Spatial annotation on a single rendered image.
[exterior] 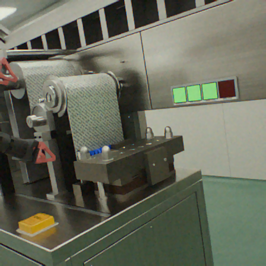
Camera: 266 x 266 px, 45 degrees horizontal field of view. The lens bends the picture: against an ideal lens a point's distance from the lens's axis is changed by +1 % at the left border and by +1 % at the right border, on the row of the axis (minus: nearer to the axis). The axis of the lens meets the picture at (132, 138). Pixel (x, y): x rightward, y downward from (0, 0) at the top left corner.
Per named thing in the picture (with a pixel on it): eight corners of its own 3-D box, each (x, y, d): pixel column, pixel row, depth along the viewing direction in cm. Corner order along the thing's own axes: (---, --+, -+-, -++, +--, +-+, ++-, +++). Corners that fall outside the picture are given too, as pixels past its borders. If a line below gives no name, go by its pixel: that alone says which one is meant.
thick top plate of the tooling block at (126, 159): (76, 179, 105) (73, 161, 104) (152, 149, 133) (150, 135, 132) (108, 183, 94) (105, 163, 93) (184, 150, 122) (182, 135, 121)
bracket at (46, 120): (46, 198, 114) (28, 113, 110) (60, 191, 119) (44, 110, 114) (53, 199, 111) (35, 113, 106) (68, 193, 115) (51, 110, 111)
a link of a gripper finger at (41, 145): (56, 169, 98) (29, 161, 92) (44, 168, 103) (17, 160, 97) (62, 148, 100) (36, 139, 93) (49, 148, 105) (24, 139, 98)
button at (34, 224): (19, 230, 88) (17, 221, 87) (41, 219, 93) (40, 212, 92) (32, 235, 83) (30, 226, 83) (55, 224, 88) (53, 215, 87)
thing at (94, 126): (76, 161, 110) (67, 108, 107) (123, 145, 127) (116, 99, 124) (78, 161, 110) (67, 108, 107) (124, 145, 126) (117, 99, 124)
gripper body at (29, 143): (33, 162, 93) (9, 155, 88) (16, 161, 100) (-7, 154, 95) (39, 141, 94) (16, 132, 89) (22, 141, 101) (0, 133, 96)
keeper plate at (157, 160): (148, 184, 106) (142, 153, 104) (165, 176, 113) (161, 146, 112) (153, 185, 104) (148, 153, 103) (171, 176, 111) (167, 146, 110)
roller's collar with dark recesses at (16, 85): (-1, 91, 125) (-5, 75, 124) (13, 90, 129) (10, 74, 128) (6, 89, 121) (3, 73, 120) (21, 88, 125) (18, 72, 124)
